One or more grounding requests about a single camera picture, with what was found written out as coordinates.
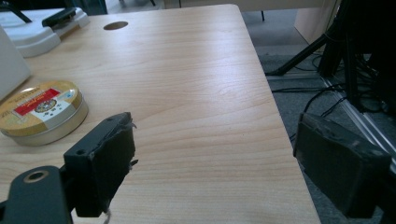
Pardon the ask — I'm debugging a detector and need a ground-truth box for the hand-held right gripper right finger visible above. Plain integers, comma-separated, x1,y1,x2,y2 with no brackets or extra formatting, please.
293,112,392,219

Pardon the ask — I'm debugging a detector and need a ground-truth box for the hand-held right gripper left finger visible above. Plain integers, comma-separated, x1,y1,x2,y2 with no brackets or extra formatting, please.
63,111,139,218

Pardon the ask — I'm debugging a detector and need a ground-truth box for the round gold tin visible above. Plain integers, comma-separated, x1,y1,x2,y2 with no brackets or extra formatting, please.
0,80,90,147

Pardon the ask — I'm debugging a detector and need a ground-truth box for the black tripod stand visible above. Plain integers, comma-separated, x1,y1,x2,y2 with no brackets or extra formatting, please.
264,0,396,114

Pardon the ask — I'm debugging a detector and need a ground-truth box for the white box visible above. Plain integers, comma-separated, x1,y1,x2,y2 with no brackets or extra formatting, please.
0,25,32,101

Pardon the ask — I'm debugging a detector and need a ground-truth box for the white plastic base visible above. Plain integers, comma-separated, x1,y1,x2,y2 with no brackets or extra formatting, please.
0,7,92,59

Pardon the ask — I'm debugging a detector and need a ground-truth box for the black flat device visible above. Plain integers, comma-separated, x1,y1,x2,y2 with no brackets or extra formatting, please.
41,7,78,28

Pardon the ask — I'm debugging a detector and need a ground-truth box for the light wooden cabinet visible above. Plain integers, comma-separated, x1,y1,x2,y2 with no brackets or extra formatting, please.
293,0,343,45

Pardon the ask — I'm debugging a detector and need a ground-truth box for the aluminium rail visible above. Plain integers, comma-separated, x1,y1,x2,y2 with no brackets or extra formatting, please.
320,76,396,174

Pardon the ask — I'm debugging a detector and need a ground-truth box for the black cable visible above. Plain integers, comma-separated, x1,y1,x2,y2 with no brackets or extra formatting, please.
271,81,348,143

